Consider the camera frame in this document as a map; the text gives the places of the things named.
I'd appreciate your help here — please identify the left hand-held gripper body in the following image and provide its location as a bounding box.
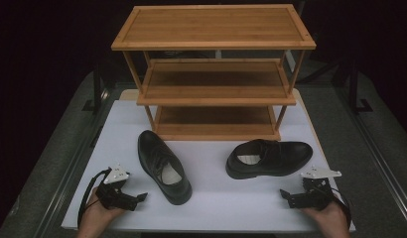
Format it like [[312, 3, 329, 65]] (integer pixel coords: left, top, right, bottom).
[[94, 163, 140, 212]]

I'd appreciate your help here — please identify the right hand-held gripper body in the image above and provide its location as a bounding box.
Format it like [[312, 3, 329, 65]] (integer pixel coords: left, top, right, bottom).
[[288, 165, 342, 211]]

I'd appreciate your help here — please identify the black leather lace-up shoe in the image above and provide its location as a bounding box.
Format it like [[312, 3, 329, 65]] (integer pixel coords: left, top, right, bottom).
[[137, 129, 194, 206], [225, 138, 314, 180]]

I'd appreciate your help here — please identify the wooden three-tier shoe rack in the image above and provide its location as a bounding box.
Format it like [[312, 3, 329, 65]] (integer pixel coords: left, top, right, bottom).
[[110, 3, 317, 142]]

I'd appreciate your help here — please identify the person's right hand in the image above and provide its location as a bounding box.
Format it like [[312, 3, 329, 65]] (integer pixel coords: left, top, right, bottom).
[[300, 192, 350, 233]]

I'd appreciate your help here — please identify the person's left hand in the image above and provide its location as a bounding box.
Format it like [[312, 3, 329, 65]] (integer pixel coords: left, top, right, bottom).
[[78, 187, 127, 234]]

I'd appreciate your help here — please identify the white table mat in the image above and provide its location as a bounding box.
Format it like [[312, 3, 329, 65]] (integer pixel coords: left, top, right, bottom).
[[61, 98, 356, 233]]

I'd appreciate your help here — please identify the black metal stand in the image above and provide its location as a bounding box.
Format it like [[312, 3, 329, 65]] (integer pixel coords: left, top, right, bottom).
[[347, 60, 374, 115], [81, 61, 110, 116]]

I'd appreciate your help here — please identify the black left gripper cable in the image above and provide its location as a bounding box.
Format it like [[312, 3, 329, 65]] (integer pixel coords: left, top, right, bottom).
[[76, 168, 113, 230]]

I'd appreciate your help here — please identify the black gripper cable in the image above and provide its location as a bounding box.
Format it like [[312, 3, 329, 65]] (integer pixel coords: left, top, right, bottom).
[[76, 168, 113, 230], [330, 186, 354, 230]]

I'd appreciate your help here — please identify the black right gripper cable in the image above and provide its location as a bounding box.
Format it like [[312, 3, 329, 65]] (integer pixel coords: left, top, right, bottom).
[[330, 186, 354, 230]]

